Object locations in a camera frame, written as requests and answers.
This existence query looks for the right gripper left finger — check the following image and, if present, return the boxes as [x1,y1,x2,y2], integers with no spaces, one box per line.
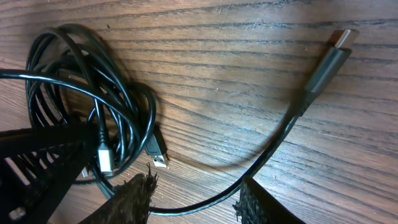
[80,165,158,224]

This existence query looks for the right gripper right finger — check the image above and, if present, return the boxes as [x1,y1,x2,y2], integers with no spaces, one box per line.
[233,175,304,224]

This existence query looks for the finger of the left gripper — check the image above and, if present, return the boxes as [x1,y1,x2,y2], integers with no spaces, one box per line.
[1,124,98,223]

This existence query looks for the black braided USB-C cable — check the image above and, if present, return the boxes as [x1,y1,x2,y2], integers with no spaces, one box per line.
[79,28,361,217]

